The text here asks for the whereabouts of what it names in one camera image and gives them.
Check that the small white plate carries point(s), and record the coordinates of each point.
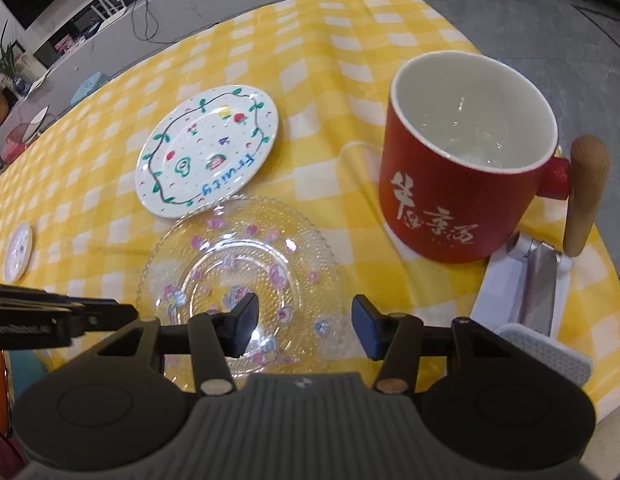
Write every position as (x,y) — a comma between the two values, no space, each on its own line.
(19,252)

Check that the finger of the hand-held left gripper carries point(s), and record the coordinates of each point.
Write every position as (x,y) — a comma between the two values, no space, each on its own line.
(30,297)
(107,316)

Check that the black and white chair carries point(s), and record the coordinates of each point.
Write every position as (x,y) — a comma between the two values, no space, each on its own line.
(34,121)

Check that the white media console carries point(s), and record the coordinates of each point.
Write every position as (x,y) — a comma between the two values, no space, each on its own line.
(190,15)

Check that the white phone stand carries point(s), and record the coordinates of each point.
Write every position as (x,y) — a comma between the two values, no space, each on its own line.
(495,290)

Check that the blue steel bowl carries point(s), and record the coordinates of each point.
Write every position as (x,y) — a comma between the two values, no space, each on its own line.
(27,370)

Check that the yellow checked tablecloth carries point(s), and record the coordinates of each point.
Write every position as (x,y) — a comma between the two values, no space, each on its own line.
(315,85)

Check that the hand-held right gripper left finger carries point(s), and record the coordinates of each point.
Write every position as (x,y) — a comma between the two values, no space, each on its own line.
(245,325)

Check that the white router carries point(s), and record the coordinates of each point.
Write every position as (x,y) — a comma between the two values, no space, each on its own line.
(110,7)

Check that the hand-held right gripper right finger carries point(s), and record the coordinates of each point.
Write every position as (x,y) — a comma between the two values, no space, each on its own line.
(367,325)

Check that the light blue stool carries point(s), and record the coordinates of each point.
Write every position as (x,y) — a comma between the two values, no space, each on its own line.
(87,87)

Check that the blue vase with plant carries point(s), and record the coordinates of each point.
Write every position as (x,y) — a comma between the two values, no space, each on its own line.
(19,84)

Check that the clear floral glass plate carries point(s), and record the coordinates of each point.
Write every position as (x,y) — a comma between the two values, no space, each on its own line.
(230,260)

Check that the white painted plate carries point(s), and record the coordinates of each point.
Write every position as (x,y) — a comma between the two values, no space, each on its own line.
(200,150)

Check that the pink basket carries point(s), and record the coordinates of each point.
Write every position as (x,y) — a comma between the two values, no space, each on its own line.
(14,147)

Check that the pink box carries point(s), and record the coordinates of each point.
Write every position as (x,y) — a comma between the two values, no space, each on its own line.
(65,44)

